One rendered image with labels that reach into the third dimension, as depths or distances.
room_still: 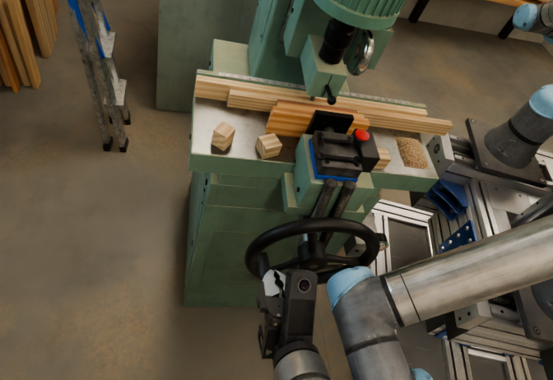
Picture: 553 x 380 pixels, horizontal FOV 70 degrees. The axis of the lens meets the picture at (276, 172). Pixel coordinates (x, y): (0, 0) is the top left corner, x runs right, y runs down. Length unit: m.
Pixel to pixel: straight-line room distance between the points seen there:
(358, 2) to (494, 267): 0.47
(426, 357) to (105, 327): 1.14
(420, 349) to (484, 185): 0.63
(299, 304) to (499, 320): 0.61
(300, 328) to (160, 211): 1.26
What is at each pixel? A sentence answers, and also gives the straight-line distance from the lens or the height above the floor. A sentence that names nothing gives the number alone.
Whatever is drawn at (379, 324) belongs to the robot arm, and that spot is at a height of 1.05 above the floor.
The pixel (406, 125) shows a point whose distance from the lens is 1.10.
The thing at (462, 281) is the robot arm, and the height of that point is 1.13.
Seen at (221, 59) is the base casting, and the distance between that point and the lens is 1.26.
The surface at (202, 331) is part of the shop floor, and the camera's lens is 1.61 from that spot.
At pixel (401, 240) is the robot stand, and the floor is 0.21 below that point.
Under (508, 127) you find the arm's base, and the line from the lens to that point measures 1.39.
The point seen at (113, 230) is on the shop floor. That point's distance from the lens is 1.78.
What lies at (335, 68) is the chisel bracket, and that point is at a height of 1.07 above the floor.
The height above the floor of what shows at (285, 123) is 0.94.
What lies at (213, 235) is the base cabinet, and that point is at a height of 0.56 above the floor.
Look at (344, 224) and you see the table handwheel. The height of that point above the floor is 0.95.
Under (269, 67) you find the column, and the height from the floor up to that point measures 0.89.
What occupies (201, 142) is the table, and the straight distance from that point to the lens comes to 0.86.
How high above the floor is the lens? 1.54
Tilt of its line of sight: 49 degrees down
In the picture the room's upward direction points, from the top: 23 degrees clockwise
